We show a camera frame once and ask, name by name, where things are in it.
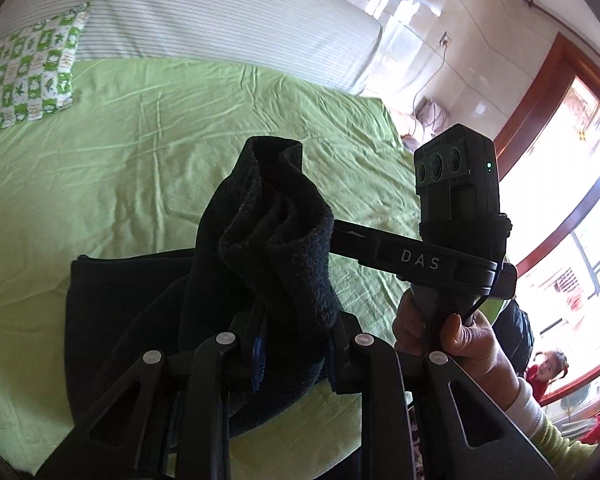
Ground thin wall cable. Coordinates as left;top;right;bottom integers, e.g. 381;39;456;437
412;45;449;111

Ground dark navy pants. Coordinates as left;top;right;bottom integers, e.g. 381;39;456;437
64;136;341;436

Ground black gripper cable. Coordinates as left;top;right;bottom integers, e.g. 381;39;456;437
460;290;502;322

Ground dark curtain rod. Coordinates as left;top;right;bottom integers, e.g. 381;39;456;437
524;0;588;36

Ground pink bag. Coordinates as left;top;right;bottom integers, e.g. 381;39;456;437
414;99;451;142

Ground black padded jacket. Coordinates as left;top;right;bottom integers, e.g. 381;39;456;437
494;297;535;377

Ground red wooden window frame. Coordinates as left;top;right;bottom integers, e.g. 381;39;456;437
494;32;600;411

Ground green frog print pillow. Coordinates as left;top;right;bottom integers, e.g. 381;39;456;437
0;2;92;136

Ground person's right forearm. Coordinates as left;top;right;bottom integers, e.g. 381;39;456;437
500;377;600;480

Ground green bed sheet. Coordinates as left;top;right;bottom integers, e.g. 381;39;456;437
0;57;431;478

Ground person's right hand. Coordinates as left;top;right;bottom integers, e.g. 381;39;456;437
392;290;520;403

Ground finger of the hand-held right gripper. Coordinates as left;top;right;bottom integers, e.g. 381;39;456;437
331;219;381;267

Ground white striped bedding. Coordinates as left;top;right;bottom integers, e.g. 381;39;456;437
0;0;383;96

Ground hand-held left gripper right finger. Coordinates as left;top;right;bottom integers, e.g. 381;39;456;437
330;312;557;480

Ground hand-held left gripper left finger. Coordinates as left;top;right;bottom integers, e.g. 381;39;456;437
35;310;268;480

